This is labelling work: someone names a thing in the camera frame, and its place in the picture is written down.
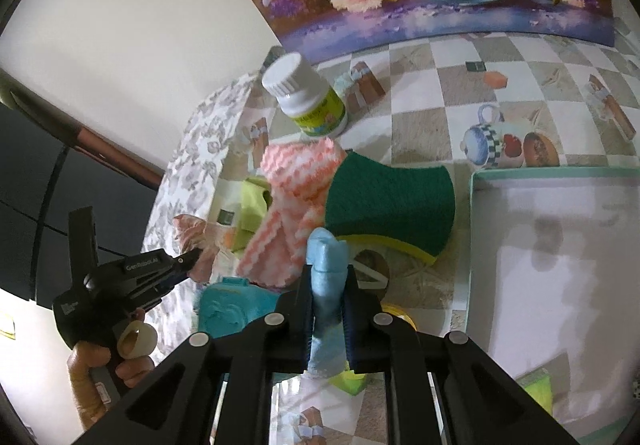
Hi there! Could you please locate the green yellow scouring sponge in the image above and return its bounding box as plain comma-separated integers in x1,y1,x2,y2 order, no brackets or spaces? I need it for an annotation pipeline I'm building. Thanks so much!
324,153,456,265

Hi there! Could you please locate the lime green cloth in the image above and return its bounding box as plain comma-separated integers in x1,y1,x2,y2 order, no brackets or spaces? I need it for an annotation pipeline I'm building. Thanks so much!
231,176,272,253

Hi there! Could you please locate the green tissue pack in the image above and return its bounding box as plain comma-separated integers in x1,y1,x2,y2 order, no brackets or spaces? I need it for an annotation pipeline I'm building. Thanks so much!
516,367,553,415

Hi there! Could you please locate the pink floral cloth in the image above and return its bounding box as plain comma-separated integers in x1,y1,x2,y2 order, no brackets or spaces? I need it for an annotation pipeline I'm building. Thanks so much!
172,214,219,283

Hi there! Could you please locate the person's left hand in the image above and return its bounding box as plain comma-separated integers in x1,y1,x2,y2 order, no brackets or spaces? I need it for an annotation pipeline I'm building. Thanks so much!
66,307,156,430

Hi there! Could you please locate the teal plastic box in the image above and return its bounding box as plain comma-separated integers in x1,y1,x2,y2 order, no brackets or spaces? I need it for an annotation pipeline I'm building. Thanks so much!
196,277,280,339

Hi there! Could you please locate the pink white zigzag cloth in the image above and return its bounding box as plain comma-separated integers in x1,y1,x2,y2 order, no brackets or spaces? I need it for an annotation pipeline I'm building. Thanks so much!
235,138,346,289

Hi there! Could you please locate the white tray with green rim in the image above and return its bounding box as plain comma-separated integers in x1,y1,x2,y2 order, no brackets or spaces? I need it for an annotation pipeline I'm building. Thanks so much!
465,167,639,444

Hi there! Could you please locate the white green pill bottle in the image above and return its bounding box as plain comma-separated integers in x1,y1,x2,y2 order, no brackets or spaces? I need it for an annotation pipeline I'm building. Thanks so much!
262,52,348,139

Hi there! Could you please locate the checkered patterned tablecloth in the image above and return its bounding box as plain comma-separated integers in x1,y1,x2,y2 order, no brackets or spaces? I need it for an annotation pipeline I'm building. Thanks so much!
209,31,640,445

